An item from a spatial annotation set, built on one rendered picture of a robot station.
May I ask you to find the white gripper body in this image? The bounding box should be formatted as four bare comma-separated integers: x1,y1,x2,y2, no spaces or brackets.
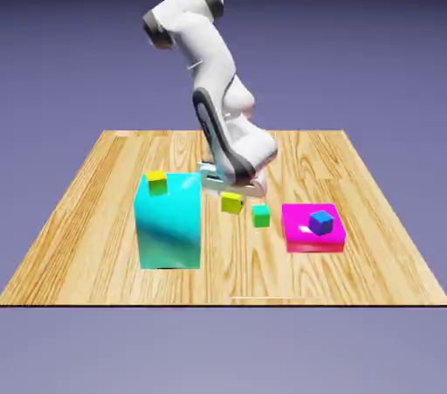
197,162,268,198

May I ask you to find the large magenta box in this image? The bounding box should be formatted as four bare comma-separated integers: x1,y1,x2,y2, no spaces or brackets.
281,203,347,254

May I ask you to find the small yellow cube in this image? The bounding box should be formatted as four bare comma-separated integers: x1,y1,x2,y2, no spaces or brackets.
145,169,168,197
220,191,244,216

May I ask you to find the small green cube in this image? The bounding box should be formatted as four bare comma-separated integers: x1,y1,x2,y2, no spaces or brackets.
251,204,272,228

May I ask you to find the large cyan box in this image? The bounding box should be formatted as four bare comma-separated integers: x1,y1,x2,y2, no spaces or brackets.
133,171,203,270

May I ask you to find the small blue cube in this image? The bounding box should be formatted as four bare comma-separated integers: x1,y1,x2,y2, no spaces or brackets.
308,210,334,237

